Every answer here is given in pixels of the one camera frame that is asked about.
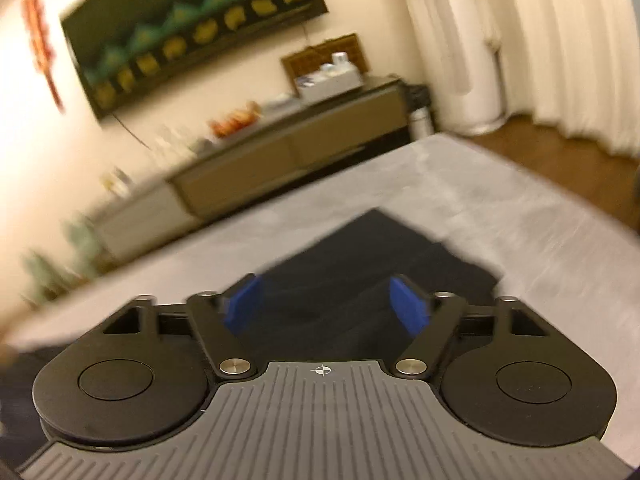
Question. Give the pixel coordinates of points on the white curtain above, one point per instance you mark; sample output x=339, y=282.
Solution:
x=565, y=50

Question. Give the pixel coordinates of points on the yellow cup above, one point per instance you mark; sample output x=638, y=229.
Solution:
x=107, y=181

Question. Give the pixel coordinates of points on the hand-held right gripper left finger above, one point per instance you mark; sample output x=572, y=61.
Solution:
x=242, y=305

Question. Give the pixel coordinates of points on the dark patterned wall tapestry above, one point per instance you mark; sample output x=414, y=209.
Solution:
x=190, y=35

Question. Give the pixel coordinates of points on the green plastic chair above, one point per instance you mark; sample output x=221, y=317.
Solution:
x=42, y=277
x=82, y=242

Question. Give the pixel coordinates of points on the black trash bag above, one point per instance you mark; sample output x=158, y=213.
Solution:
x=417, y=100

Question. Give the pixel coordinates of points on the white standing air conditioner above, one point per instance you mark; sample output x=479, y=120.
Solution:
x=475, y=70

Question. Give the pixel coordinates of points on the glass cup set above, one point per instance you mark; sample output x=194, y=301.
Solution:
x=175, y=140

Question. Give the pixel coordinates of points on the red fruit bowl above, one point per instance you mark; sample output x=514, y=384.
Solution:
x=234, y=122

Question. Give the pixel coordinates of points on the red hanging ornament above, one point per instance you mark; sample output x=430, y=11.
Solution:
x=42, y=40

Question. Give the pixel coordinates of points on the grey organizer box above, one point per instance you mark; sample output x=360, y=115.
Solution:
x=332, y=85

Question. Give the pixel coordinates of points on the wooden grid board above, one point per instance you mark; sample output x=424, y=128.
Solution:
x=310, y=60

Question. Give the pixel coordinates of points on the grey and brown sideboard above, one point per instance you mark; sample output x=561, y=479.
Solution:
x=280, y=155

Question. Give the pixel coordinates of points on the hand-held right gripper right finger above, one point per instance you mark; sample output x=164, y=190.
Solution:
x=410, y=305

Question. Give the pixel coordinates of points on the black garment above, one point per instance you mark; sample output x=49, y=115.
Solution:
x=340, y=270

